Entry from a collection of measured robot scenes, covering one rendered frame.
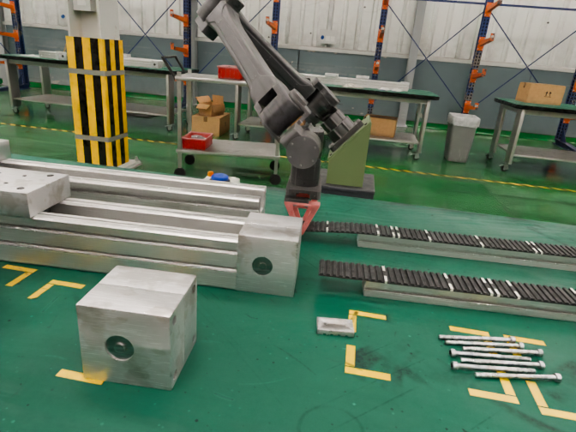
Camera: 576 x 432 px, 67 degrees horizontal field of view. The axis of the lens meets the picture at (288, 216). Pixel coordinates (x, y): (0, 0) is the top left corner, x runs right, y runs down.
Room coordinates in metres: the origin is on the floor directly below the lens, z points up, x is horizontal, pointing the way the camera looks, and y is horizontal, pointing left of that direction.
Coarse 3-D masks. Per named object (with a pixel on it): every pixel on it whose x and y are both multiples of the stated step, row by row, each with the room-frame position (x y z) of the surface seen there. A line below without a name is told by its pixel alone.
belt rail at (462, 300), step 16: (368, 288) 0.61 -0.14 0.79; (384, 288) 0.60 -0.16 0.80; (400, 288) 0.60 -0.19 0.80; (416, 288) 0.59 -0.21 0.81; (448, 304) 0.59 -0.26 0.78; (464, 304) 0.59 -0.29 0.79; (480, 304) 0.59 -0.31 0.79; (496, 304) 0.59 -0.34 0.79; (512, 304) 0.59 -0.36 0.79; (528, 304) 0.58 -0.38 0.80; (544, 304) 0.58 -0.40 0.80; (560, 304) 0.58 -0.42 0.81
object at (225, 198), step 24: (24, 168) 0.88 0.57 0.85; (48, 168) 0.88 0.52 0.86; (72, 168) 0.88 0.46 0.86; (96, 168) 0.89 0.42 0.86; (72, 192) 0.80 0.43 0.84; (96, 192) 0.81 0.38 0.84; (120, 192) 0.79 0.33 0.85; (144, 192) 0.79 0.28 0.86; (168, 192) 0.79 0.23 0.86; (192, 192) 0.79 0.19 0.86; (216, 192) 0.80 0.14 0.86; (240, 192) 0.85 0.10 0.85; (264, 192) 0.85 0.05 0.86; (240, 216) 0.78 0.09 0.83
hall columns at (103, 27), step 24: (72, 0) 3.75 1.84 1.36; (96, 0) 3.65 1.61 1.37; (72, 24) 3.72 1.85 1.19; (96, 24) 3.80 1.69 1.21; (72, 48) 3.66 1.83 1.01; (96, 48) 3.63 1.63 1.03; (120, 48) 3.89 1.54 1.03; (72, 72) 3.66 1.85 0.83; (96, 72) 3.63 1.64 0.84; (120, 72) 3.86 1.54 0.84; (72, 96) 3.66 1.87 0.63; (96, 96) 3.64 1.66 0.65; (120, 96) 3.85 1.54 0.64; (96, 120) 3.64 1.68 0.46; (120, 120) 3.82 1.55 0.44; (96, 144) 3.64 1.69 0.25; (120, 144) 3.80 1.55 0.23
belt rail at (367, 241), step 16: (368, 240) 0.79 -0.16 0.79; (384, 240) 0.79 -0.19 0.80; (400, 240) 0.78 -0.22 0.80; (416, 240) 0.78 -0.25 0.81; (448, 256) 0.78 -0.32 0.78; (464, 256) 0.77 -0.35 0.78; (480, 256) 0.77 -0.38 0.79; (496, 256) 0.77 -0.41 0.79; (512, 256) 0.77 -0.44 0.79; (528, 256) 0.77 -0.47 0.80; (544, 256) 0.76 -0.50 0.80; (560, 256) 0.76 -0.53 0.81
